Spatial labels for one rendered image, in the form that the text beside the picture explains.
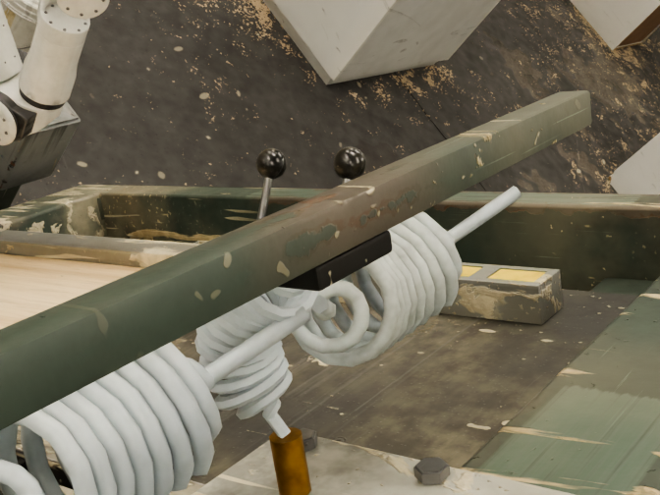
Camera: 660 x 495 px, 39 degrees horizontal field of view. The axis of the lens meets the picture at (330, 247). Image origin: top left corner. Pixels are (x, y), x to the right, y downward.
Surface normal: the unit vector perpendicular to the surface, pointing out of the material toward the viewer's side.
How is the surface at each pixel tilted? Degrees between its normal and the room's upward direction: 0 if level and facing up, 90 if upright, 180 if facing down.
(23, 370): 39
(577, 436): 51
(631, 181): 90
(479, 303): 90
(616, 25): 90
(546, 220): 90
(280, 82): 0
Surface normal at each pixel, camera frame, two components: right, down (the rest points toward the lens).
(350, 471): -0.14, -0.95
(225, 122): 0.52, -0.55
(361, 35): -0.64, 0.25
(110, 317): 0.79, 0.05
